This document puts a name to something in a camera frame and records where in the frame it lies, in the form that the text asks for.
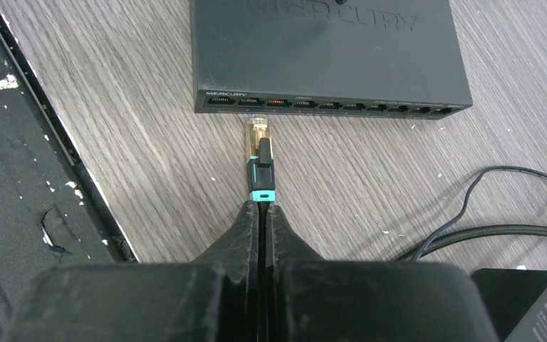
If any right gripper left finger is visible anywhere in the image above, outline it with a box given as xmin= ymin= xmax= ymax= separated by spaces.
xmin=3 ymin=202 xmax=260 ymax=341

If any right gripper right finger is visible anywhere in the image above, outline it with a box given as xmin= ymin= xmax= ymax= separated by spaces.
xmin=266 ymin=204 xmax=498 ymax=341

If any black power adapter cable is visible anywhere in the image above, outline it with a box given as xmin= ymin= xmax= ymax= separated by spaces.
xmin=410 ymin=165 xmax=547 ymax=263

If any black ethernet cable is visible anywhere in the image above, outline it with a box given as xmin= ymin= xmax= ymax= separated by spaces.
xmin=244 ymin=114 xmax=547 ymax=342

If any black power adapter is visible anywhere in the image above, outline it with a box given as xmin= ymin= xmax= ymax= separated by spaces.
xmin=472 ymin=269 xmax=547 ymax=342

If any black network switch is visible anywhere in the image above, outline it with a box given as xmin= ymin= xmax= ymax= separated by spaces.
xmin=189 ymin=0 xmax=473 ymax=120

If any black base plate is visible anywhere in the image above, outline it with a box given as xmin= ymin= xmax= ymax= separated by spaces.
xmin=0 ymin=13 xmax=135 ymax=337

